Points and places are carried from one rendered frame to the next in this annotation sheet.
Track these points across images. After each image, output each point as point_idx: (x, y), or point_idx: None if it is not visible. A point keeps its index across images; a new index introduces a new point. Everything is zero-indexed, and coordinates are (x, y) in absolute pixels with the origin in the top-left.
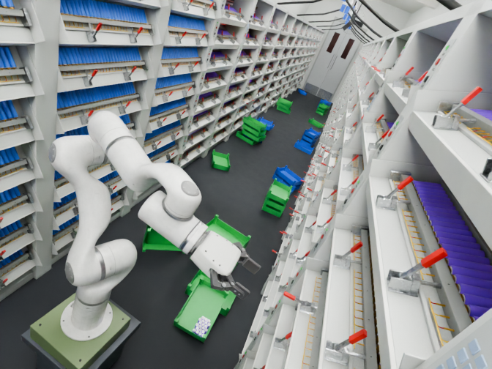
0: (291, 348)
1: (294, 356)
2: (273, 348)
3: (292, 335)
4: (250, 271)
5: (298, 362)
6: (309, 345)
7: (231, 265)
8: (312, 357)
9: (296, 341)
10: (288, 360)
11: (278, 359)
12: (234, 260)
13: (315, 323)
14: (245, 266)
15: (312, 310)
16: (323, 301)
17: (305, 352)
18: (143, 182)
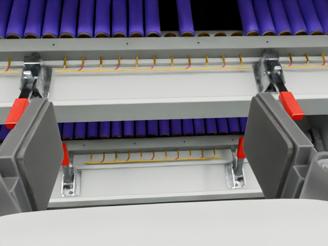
0: (158, 98)
1: (174, 88)
2: (81, 194)
3: (126, 101)
4: (57, 174)
5: (184, 80)
6: (137, 67)
7: (251, 215)
8: (179, 45)
9: (138, 92)
10: (188, 97)
11: (102, 178)
12: (160, 219)
13: (84, 57)
14: (44, 196)
15: (44, 67)
16: (12, 40)
17: (157, 71)
18: None
